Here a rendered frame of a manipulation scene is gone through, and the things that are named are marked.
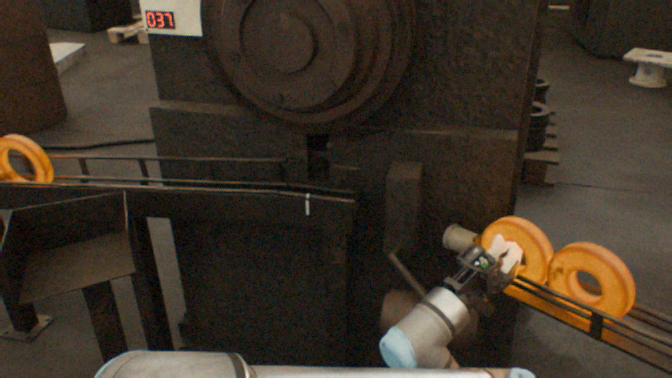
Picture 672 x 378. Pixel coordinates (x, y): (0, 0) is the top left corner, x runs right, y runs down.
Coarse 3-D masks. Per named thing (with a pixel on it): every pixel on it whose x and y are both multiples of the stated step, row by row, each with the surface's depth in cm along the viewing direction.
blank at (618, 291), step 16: (560, 256) 108; (576, 256) 105; (592, 256) 102; (608, 256) 102; (560, 272) 109; (592, 272) 104; (608, 272) 101; (624, 272) 100; (560, 288) 110; (576, 288) 110; (608, 288) 102; (624, 288) 100; (592, 304) 106; (608, 304) 103; (624, 304) 101; (608, 320) 104
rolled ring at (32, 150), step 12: (0, 144) 163; (12, 144) 162; (24, 144) 161; (36, 144) 163; (0, 156) 165; (36, 156) 161; (0, 168) 168; (12, 168) 170; (36, 168) 164; (48, 168) 164; (12, 180) 169; (24, 180) 171; (36, 180) 166; (48, 180) 166
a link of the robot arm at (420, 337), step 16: (432, 304) 104; (400, 320) 106; (416, 320) 103; (432, 320) 102; (448, 320) 103; (384, 336) 104; (400, 336) 101; (416, 336) 101; (432, 336) 101; (448, 336) 103; (384, 352) 104; (400, 352) 99; (416, 352) 100; (432, 352) 101; (448, 352) 104; (416, 368) 99; (432, 368) 101
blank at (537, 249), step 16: (496, 224) 118; (512, 224) 114; (528, 224) 114; (512, 240) 116; (528, 240) 113; (544, 240) 112; (528, 256) 114; (544, 256) 111; (528, 272) 115; (544, 272) 112; (512, 288) 120
